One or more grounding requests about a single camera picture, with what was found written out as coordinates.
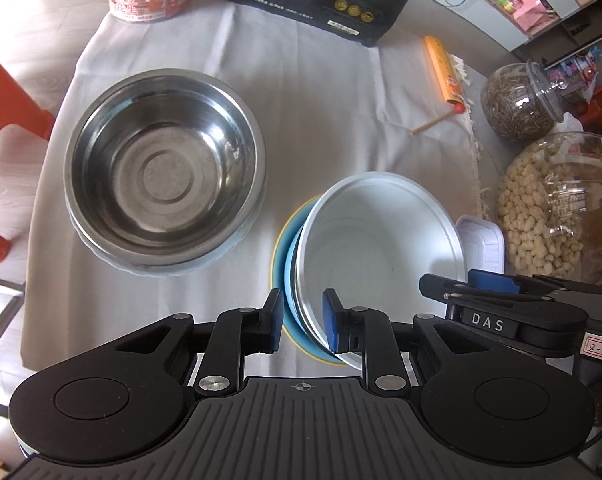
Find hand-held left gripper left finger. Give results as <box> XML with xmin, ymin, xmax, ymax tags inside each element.
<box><xmin>113</xmin><ymin>288</ymin><xmax>285</xmax><ymax>397</ymax></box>

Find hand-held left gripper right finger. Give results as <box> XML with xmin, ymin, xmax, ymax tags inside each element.
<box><xmin>322</xmin><ymin>288</ymin><xmax>487</xmax><ymax>397</ymax></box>

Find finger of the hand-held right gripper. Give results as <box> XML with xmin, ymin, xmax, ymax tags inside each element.
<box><xmin>419</xmin><ymin>269</ymin><xmax>522</xmax><ymax>306</ymax></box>
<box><xmin>511</xmin><ymin>274</ymin><xmax>602</xmax><ymax>308</ymax></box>

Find blue bowl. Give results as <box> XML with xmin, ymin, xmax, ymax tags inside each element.
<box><xmin>281</xmin><ymin>200</ymin><xmax>342</xmax><ymax>361</ymax></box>

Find blue plate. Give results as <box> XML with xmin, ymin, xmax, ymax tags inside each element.
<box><xmin>271</xmin><ymin>195</ymin><xmax>352</xmax><ymax>368</ymax></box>

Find white metal bowl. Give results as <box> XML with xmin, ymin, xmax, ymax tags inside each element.
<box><xmin>295</xmin><ymin>172</ymin><xmax>468</xmax><ymax>372</ymax></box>

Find stainless steel bowl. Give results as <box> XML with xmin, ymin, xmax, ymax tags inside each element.
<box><xmin>63</xmin><ymin>71</ymin><xmax>268</xmax><ymax>267</ymax></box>

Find large glass jar of peanuts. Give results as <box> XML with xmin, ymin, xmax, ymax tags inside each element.
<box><xmin>496</xmin><ymin>130</ymin><xmax>602</xmax><ymax>288</ymax></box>

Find wooden stick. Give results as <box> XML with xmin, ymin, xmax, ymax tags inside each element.
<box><xmin>410</xmin><ymin>112</ymin><xmax>454</xmax><ymax>137</ymax></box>

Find small glass jar dark contents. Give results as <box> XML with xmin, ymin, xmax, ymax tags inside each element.
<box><xmin>481</xmin><ymin>60</ymin><xmax>569</xmax><ymax>143</ymax></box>

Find white fringed tablecloth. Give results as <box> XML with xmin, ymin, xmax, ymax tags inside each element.
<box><xmin>23</xmin><ymin>0</ymin><xmax>487</xmax><ymax>356</ymax></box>

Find orange packet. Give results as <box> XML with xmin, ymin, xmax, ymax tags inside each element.
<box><xmin>423</xmin><ymin>35</ymin><xmax>466</xmax><ymax>113</ymax></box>

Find white cabinet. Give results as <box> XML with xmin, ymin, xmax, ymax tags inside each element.
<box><xmin>511</xmin><ymin>0</ymin><xmax>602</xmax><ymax>63</ymax></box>

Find pink paper bag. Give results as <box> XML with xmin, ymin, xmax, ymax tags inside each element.
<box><xmin>514</xmin><ymin>0</ymin><xmax>552</xmax><ymax>36</ymax></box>

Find black snack bag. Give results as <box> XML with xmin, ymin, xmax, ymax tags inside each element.
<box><xmin>220</xmin><ymin>0</ymin><xmax>428</xmax><ymax>48</ymax></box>

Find orange chair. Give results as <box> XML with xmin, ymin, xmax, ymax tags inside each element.
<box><xmin>0</xmin><ymin>37</ymin><xmax>56</xmax><ymax>267</ymax></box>

